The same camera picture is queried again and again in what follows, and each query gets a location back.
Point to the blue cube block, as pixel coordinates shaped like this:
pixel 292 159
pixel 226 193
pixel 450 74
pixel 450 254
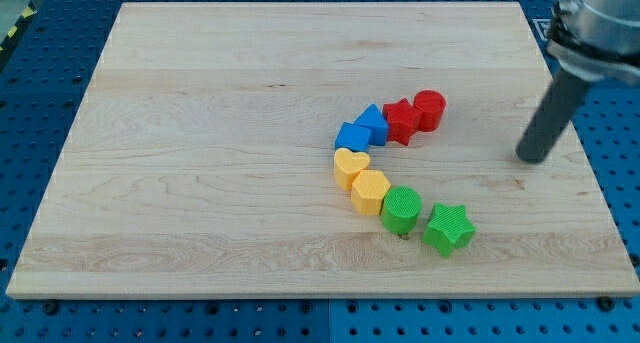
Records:
pixel 353 137

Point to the light wooden board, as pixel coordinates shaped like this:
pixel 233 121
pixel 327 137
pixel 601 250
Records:
pixel 200 161

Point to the red cylinder block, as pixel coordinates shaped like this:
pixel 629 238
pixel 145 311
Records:
pixel 432 105

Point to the yellow hexagon block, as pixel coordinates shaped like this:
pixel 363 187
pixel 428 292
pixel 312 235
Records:
pixel 368 191

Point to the blue triangle block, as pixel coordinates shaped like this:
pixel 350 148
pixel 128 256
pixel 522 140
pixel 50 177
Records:
pixel 373 119

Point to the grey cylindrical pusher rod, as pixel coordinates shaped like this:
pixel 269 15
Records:
pixel 564 96

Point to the green cylinder block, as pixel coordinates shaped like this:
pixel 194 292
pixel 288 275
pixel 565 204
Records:
pixel 401 208

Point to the yellow heart block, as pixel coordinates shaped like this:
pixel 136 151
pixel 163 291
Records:
pixel 347 165

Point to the green star block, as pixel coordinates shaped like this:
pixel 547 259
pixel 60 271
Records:
pixel 448 228

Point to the red star block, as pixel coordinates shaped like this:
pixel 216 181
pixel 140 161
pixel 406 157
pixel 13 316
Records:
pixel 403 120

